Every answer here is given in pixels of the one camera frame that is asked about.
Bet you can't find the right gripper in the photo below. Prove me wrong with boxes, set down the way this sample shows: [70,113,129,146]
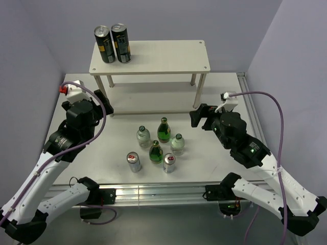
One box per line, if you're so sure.
[190,103,232,149]

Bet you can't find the clear soda bottle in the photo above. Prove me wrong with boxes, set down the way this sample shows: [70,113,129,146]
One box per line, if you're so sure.
[171,133,185,156]
[136,126,151,148]

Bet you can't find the silver can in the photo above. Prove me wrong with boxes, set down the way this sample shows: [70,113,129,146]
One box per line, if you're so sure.
[163,153,176,174]
[127,152,142,173]

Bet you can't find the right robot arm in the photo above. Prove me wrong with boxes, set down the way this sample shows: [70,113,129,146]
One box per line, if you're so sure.
[190,104,326,236]

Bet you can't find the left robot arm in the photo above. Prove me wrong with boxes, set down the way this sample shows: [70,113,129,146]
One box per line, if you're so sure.
[1,90,113,244]

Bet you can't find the white two-tier shelf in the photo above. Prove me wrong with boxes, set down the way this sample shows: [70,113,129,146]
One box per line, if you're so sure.
[89,40,211,115]

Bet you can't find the green glass bottle rear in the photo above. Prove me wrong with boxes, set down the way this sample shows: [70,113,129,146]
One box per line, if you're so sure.
[157,117,171,143]

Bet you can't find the green glass bottle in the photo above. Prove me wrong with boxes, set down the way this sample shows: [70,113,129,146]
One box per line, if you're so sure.
[149,140,164,164]
[157,117,171,143]

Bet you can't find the green glass bottle front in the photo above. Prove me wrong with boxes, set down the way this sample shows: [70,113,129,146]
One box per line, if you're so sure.
[149,140,164,164]

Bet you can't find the black can left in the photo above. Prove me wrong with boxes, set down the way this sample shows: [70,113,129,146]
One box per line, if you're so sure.
[94,26,115,63]

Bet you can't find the black can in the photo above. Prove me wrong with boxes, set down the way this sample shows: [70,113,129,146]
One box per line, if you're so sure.
[111,23,131,64]
[94,26,115,63]

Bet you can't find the black can right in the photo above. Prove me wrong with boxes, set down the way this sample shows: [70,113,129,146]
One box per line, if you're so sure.
[111,23,131,64]

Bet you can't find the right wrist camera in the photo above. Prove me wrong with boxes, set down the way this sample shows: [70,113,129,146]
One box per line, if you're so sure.
[215,91,239,113]

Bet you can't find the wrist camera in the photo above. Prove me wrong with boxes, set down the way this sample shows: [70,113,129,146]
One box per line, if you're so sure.
[215,91,239,113]
[59,80,91,104]

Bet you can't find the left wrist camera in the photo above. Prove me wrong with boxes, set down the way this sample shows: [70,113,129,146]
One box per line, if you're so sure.
[59,80,91,104]

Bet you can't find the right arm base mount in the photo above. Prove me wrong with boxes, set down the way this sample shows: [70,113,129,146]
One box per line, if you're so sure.
[202,184,241,219]

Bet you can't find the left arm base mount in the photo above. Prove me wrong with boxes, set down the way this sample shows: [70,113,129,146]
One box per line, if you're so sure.
[78,185,117,226]

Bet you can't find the aluminium rail frame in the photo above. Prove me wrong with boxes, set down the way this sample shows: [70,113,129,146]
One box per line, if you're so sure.
[45,72,302,245]

